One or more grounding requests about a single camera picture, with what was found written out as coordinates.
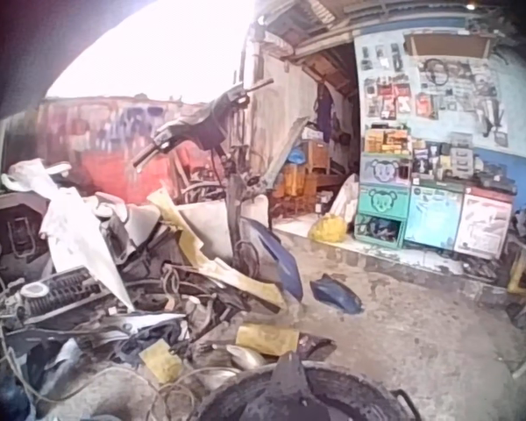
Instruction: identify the green cartoon drawer cabinet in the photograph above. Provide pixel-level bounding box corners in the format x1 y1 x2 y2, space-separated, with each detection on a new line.
353 153 412 250

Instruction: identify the finned engine cylinder block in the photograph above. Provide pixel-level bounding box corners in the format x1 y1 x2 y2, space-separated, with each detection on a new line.
0 265 115 328

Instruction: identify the white glass-front counter cabinet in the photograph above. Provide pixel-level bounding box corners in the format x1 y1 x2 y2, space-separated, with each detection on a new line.
404 175 519 260

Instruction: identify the wall display of spare parts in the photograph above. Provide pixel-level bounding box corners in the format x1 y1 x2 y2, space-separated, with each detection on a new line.
358 41 509 148

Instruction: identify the yellow sponge block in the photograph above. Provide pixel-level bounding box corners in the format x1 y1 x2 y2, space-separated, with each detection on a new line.
139 342 183 383

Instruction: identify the wooden crates stack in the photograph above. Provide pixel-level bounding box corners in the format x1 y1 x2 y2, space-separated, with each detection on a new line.
274 139 334 216

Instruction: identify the stack of orange boxes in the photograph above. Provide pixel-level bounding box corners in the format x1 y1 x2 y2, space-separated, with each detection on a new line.
363 128 412 155

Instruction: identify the black rubber tyre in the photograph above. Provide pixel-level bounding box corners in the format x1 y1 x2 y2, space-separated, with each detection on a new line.
195 361 422 421

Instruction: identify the blue motorcycle fairing panel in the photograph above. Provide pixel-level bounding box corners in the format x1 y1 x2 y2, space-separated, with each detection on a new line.
309 273 365 316

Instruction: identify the wooden wall box shelf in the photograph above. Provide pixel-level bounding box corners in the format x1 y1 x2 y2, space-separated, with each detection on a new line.
403 29 500 59

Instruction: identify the yellow cardboard piece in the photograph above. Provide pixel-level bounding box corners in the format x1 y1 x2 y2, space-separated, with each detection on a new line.
235 325 300 357

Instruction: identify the yellow plastic bag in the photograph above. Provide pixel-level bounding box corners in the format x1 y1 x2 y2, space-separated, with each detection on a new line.
308 213 349 244

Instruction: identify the white plastic sheet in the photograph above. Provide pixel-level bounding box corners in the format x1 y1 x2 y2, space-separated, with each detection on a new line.
0 158 136 311

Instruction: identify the white sack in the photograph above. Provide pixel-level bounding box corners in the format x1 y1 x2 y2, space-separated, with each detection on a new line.
328 173 360 225

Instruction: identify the stripped blue motorcycle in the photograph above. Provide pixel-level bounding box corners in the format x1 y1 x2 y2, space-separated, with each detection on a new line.
131 77 304 315

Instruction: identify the heap of scrap motorcycle parts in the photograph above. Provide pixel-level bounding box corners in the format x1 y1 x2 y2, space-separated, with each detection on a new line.
0 262 246 421

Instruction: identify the chrome exhaust muffler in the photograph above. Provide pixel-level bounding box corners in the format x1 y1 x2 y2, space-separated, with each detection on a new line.
212 343 268 370

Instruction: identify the small grey drawer organiser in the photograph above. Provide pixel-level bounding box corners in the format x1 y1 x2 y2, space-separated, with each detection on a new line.
449 146 474 175

